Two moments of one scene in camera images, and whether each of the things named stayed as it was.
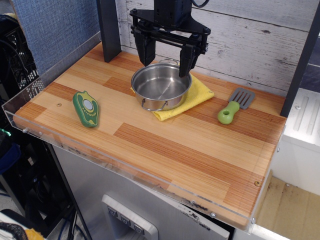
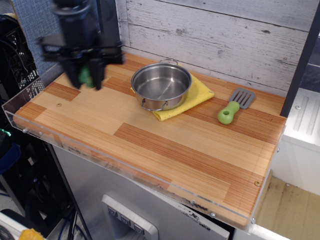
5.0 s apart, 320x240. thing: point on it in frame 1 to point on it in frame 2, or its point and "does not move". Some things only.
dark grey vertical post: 109,30 does not move
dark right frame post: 297,80 does not move
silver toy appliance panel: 124,224 does not move
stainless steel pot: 160,83 does not move
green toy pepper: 86,108 to 85,77
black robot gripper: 171,21 to 79,41
